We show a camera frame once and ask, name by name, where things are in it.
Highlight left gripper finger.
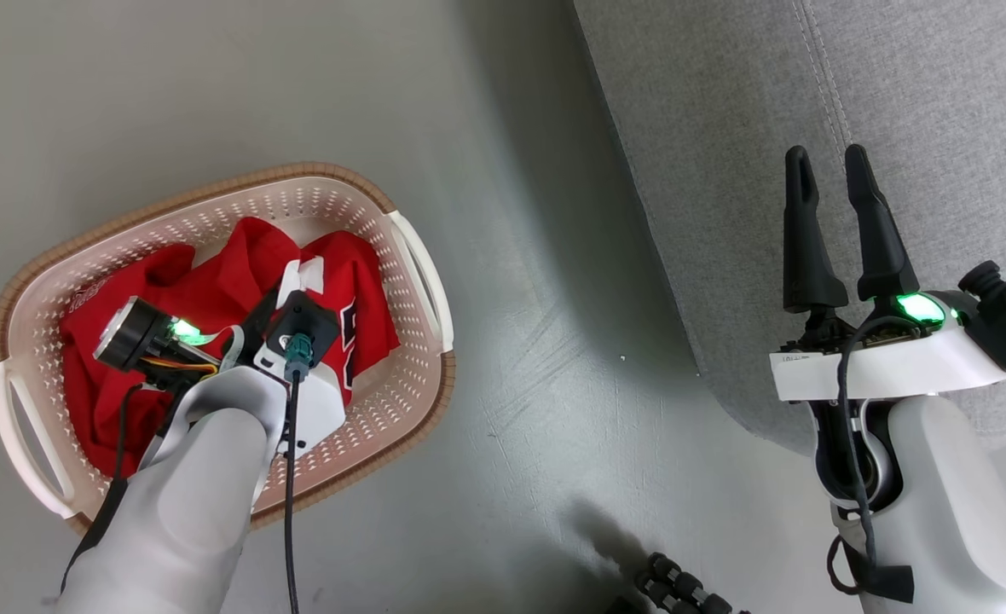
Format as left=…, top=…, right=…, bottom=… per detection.
left=239, top=290, right=280, bottom=363

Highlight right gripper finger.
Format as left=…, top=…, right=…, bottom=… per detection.
left=846, top=143, right=920, bottom=301
left=783, top=145, right=849, bottom=314

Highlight grey fabric sofa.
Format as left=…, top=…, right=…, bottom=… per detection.
left=573, top=0, right=1006, bottom=457

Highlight left camera cable teal plug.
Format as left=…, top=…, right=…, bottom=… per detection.
left=284, top=334, right=312, bottom=614

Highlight white perforated laundry basket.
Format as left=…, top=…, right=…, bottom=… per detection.
left=0, top=162, right=457, bottom=534

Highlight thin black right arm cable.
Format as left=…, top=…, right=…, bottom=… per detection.
left=825, top=316, right=917, bottom=605

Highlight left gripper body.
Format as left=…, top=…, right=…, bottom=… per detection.
left=94, top=296, right=346, bottom=457

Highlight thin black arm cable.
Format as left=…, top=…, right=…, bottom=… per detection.
left=825, top=316, right=917, bottom=605
left=60, top=382, right=146, bottom=598

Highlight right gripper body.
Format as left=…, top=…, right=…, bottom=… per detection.
left=769, top=290, right=1006, bottom=402

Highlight red basketball jersey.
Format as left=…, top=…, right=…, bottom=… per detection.
left=60, top=216, right=402, bottom=478

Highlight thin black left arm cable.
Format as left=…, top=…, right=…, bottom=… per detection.
left=60, top=382, right=146, bottom=598

